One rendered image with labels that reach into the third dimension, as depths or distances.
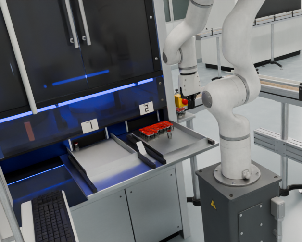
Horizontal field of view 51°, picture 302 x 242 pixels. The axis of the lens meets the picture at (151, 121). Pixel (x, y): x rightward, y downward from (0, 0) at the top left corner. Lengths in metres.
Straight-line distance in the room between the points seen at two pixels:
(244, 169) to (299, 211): 1.37
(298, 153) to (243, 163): 1.06
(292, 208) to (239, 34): 1.79
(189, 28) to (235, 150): 0.52
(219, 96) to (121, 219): 1.13
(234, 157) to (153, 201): 0.90
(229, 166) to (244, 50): 0.46
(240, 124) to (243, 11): 0.40
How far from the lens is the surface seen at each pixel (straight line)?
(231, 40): 1.13
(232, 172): 1.33
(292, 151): 2.37
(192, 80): 1.47
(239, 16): 1.13
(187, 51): 1.42
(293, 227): 2.50
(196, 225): 2.48
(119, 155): 1.62
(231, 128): 1.24
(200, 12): 1.29
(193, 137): 1.70
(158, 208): 2.11
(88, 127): 1.69
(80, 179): 1.50
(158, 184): 2.02
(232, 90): 1.18
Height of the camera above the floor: 1.60
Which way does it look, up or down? 21 degrees down
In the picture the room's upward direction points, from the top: 9 degrees counter-clockwise
